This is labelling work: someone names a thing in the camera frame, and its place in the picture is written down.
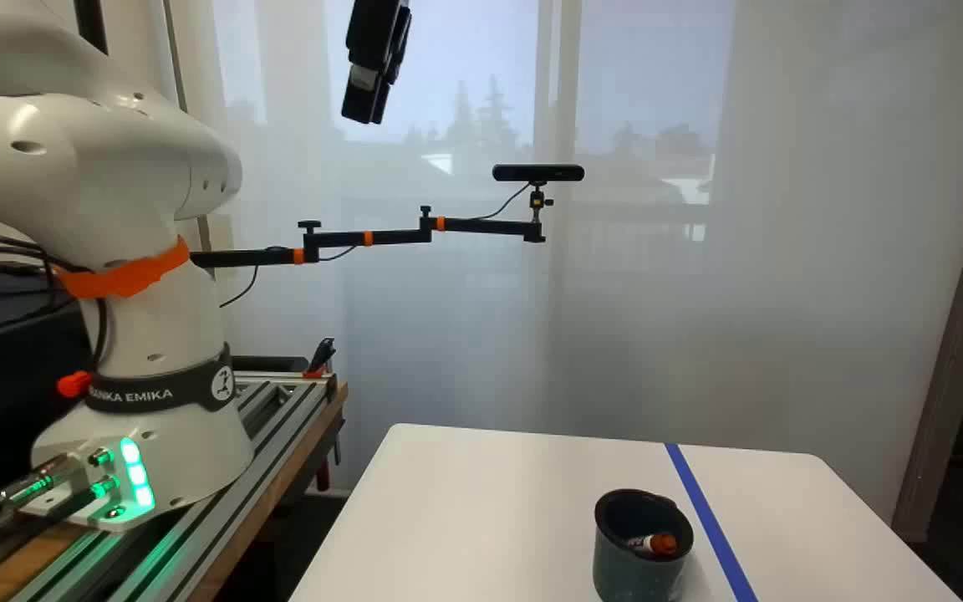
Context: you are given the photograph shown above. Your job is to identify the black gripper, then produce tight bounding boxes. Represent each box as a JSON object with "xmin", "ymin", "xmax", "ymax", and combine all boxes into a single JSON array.
[{"xmin": 338, "ymin": 0, "xmax": 415, "ymax": 126}]

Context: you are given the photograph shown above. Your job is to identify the orange Expo marker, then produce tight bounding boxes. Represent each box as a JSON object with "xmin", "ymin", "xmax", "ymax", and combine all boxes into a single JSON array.
[{"xmin": 624, "ymin": 530, "xmax": 681, "ymax": 563}]

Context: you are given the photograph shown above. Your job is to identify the dark teal cup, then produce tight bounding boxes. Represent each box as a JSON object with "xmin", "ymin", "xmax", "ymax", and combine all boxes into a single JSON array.
[{"xmin": 592, "ymin": 484, "xmax": 697, "ymax": 602}]

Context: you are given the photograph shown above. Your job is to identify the black red clamp tool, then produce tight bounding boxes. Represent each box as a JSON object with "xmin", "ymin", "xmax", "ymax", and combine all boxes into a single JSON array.
[{"xmin": 302, "ymin": 336, "xmax": 340, "ymax": 386}]

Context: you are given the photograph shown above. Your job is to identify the wooden bench board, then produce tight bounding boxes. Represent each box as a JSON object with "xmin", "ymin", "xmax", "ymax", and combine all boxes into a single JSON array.
[{"xmin": 183, "ymin": 381, "xmax": 352, "ymax": 602}]

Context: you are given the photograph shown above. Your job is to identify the black equipment cabinet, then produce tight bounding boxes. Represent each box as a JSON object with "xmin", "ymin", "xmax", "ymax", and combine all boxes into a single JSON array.
[{"xmin": 0, "ymin": 264, "xmax": 97, "ymax": 530}]

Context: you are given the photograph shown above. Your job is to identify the white sheer curtain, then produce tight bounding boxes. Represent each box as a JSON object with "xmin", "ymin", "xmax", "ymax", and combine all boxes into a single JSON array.
[{"xmin": 160, "ymin": 0, "xmax": 963, "ymax": 522}]

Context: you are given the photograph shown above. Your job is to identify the blue tape outline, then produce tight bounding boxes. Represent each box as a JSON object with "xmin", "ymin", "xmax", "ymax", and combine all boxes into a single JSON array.
[{"xmin": 661, "ymin": 443, "xmax": 762, "ymax": 602}]

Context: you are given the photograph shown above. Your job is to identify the black stereo camera bar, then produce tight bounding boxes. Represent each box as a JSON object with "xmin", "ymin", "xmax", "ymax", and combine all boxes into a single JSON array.
[{"xmin": 487, "ymin": 162, "xmax": 588, "ymax": 189}]

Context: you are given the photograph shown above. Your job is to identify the aluminium rail base frame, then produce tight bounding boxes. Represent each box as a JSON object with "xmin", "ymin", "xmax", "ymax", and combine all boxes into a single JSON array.
[{"xmin": 0, "ymin": 371, "xmax": 340, "ymax": 602}]

